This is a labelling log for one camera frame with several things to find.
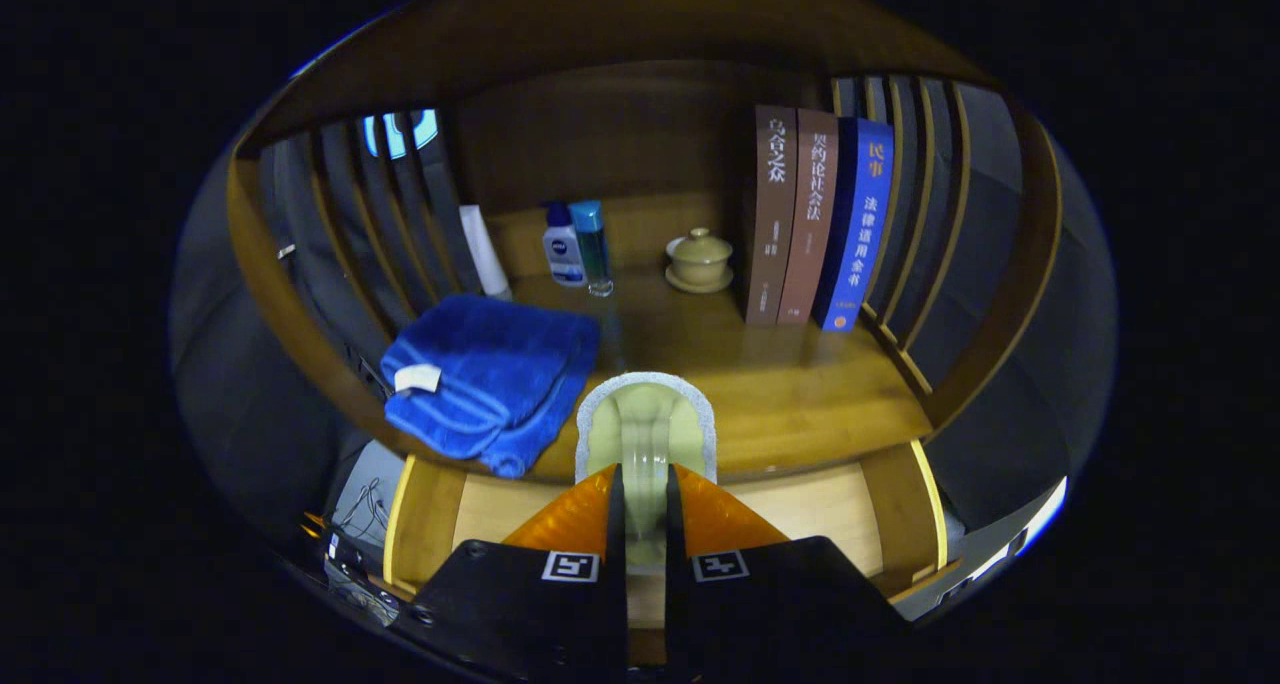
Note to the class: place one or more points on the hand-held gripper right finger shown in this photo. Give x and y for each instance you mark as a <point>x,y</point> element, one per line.
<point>674,534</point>

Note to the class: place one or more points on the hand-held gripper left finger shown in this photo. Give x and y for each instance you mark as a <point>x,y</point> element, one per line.
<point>617,534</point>

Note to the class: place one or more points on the wooden drawer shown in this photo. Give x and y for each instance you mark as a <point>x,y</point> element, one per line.
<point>800,504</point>

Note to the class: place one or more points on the wooden countertop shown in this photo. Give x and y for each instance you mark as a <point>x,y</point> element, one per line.
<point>800,384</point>

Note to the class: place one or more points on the wooden cabinet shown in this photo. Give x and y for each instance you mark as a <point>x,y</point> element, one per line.
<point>600,124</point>

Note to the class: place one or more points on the blue towel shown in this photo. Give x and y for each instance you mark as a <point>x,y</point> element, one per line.
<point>480,364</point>

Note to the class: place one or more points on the black electronics box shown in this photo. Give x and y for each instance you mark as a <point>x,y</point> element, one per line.
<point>355,579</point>

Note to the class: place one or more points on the beige lidded teacup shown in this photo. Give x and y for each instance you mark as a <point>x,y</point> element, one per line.
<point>700,259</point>

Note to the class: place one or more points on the white bottle with blue label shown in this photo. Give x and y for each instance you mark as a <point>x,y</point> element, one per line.
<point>563,254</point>

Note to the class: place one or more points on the teal bottle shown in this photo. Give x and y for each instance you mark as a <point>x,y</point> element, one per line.
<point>593,249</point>

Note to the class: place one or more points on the white tube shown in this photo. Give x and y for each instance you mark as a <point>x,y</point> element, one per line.
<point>485,254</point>

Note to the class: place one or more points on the dark brown book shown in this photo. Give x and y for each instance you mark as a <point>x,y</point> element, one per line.
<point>770,214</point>

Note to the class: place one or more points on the reddish brown book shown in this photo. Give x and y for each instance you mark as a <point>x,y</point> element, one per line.
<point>812,214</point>

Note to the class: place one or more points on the blue book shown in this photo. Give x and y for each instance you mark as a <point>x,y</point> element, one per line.
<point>860,224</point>

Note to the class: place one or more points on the white slotted unit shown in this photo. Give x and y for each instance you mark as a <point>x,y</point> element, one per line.
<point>1045,514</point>

